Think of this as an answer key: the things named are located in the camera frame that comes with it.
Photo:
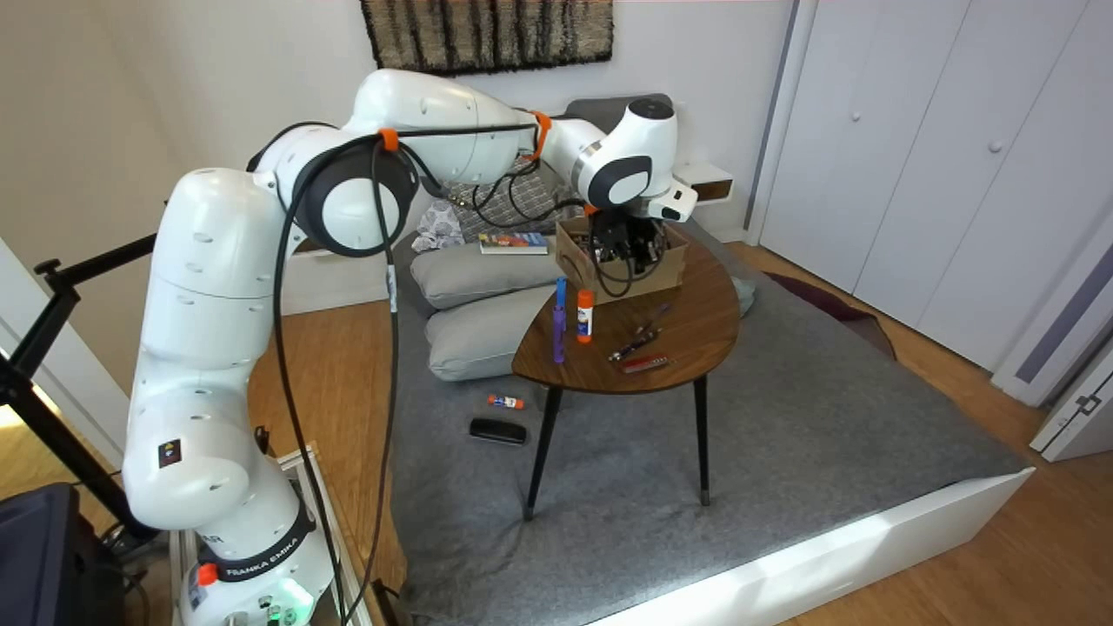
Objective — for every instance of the white cabinet door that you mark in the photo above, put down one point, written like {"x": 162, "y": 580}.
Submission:
{"x": 1078, "y": 417}

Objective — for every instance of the grey sofa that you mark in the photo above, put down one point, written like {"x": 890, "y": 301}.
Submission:
{"x": 810, "y": 439}

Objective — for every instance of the white wall shelf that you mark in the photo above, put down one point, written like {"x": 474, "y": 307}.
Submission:
{"x": 715, "y": 182}

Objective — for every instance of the white crumpled cloth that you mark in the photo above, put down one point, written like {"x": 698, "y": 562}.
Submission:
{"x": 438, "y": 226}

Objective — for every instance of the brown cardboard box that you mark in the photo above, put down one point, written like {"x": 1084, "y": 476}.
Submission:
{"x": 578, "y": 262}

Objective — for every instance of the purple bottle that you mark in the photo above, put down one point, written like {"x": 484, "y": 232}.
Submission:
{"x": 556, "y": 339}

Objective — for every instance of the red pocket knife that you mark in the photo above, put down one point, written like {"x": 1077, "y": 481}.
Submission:
{"x": 645, "y": 366}

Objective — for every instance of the wooden table black legs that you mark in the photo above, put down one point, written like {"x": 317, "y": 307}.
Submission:
{"x": 684, "y": 324}

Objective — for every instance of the blue marker pen white tip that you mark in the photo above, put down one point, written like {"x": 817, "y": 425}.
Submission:
{"x": 633, "y": 342}

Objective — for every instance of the white bed frame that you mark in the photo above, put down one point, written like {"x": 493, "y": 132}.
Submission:
{"x": 834, "y": 557}

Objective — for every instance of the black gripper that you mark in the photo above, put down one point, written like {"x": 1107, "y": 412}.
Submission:
{"x": 628, "y": 233}

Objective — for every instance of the black glasses case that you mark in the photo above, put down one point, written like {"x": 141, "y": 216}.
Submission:
{"x": 499, "y": 427}

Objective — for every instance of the grey chair back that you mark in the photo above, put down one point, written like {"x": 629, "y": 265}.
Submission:
{"x": 595, "y": 108}

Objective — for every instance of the black camera tripod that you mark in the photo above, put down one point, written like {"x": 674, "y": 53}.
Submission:
{"x": 98, "y": 256}

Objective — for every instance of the grey pillow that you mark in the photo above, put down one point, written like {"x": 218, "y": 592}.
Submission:
{"x": 474, "y": 342}
{"x": 474, "y": 279}

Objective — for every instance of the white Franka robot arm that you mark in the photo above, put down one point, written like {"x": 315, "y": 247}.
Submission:
{"x": 209, "y": 347}

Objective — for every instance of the white closet doors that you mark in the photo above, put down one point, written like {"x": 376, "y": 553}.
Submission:
{"x": 940, "y": 161}

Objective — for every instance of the white door grey stripe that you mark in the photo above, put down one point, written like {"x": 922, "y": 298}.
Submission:
{"x": 1060, "y": 316}

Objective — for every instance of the patterned grey cushion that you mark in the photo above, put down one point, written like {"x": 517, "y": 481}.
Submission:
{"x": 507, "y": 191}

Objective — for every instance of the small orange glue stick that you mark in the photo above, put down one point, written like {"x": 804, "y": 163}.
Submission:
{"x": 505, "y": 402}

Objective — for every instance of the colourful book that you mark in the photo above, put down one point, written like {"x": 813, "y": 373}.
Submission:
{"x": 511, "y": 245}

